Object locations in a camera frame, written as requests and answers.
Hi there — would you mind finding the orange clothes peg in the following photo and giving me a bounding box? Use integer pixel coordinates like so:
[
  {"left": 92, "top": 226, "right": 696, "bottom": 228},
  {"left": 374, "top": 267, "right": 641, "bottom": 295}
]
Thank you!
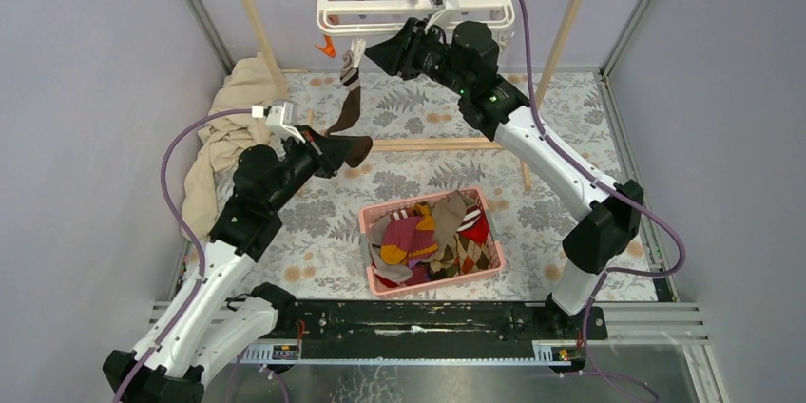
[{"left": 315, "top": 34, "right": 336, "bottom": 59}]

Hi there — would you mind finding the cream patterned sock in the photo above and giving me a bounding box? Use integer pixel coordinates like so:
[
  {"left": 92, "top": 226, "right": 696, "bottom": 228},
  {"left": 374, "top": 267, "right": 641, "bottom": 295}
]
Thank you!
[{"left": 428, "top": 234, "right": 495, "bottom": 280}]

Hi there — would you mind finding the pink plastic basket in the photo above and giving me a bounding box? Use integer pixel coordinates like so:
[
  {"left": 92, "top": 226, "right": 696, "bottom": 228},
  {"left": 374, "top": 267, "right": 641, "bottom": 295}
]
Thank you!
[{"left": 358, "top": 188, "right": 506, "bottom": 297}]

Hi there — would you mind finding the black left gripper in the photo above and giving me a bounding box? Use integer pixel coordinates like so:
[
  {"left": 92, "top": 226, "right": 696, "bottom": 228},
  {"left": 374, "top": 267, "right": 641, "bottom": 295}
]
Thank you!
[{"left": 268, "top": 126, "right": 357, "bottom": 214}]

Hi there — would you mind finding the white sock hanger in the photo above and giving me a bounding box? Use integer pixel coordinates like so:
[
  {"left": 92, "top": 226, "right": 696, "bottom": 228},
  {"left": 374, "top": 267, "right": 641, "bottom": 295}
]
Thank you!
[{"left": 316, "top": 0, "right": 515, "bottom": 37}]

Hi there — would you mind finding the dark brown sock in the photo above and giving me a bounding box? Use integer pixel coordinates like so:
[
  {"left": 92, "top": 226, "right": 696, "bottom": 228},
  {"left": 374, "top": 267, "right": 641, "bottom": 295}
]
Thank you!
[{"left": 324, "top": 49, "right": 374, "bottom": 168}]

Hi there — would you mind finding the red bear sock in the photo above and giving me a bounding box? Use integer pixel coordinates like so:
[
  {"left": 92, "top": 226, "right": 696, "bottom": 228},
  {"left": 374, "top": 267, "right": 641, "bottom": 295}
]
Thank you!
[{"left": 460, "top": 215, "right": 490, "bottom": 245}]

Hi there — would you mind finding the beige cloth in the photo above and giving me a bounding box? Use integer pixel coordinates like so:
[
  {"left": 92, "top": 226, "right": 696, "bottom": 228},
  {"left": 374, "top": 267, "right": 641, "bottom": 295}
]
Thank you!
[{"left": 181, "top": 56, "right": 278, "bottom": 241}]

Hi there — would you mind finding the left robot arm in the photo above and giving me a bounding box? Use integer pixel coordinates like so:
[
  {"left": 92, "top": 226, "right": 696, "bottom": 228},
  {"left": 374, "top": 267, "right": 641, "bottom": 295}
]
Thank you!
[{"left": 103, "top": 125, "right": 372, "bottom": 402}]

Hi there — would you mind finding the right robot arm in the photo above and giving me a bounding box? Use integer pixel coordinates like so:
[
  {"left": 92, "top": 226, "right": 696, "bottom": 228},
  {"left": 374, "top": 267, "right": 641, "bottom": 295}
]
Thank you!
[{"left": 364, "top": 18, "right": 643, "bottom": 338}]

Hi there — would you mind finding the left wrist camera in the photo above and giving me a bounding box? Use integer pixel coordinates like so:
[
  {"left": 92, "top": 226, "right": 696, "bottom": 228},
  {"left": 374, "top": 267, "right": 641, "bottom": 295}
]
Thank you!
[{"left": 250, "top": 100, "right": 304, "bottom": 143}]

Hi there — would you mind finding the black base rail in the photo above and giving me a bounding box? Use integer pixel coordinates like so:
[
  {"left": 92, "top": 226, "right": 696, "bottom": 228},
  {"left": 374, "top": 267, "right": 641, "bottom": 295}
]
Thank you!
[{"left": 207, "top": 296, "right": 609, "bottom": 364}]

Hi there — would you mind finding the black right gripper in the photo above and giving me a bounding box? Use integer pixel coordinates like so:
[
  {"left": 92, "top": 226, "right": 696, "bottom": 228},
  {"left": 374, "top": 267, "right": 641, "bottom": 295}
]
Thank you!
[{"left": 363, "top": 18, "right": 470, "bottom": 97}]

